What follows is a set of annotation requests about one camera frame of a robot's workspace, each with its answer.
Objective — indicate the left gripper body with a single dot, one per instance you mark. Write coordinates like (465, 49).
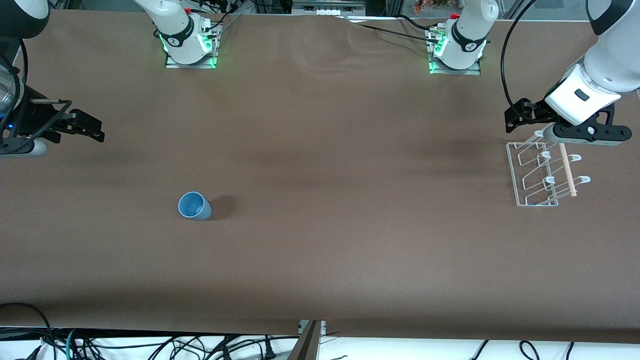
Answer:
(535, 112)

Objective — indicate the small metal bracket plate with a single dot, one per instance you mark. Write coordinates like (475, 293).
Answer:
(322, 327)

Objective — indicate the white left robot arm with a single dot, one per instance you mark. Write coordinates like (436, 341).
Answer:
(615, 65)

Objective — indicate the brown wooden strut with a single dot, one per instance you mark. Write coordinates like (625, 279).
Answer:
(306, 347)

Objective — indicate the wooden dowel rod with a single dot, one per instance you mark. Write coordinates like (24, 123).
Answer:
(568, 172)

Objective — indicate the brown table cover sheet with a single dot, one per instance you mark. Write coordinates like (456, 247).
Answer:
(320, 150)

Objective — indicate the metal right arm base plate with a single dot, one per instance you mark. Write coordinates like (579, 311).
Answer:
(190, 65)

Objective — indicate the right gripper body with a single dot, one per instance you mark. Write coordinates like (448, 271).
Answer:
(31, 119)

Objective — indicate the white power strip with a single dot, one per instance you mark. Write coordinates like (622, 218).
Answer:
(327, 11)

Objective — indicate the blue plastic cup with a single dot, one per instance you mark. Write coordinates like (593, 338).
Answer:
(192, 206)

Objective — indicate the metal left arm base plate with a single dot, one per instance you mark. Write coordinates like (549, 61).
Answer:
(455, 72)

